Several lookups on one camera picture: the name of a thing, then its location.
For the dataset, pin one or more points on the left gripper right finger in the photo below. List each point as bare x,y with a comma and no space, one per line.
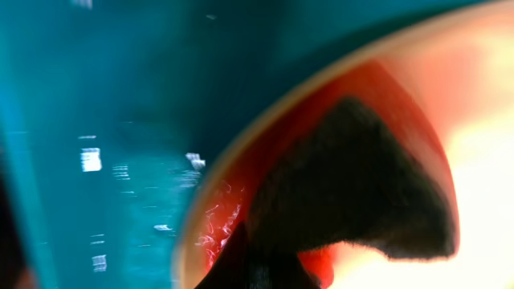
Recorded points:
239,266

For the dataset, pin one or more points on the teal plastic serving tray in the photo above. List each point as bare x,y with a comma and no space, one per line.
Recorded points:
103,101

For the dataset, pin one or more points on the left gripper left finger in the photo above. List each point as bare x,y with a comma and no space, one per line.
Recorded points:
14,271

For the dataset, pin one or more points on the yellow plate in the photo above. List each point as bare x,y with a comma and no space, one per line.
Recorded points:
445,86

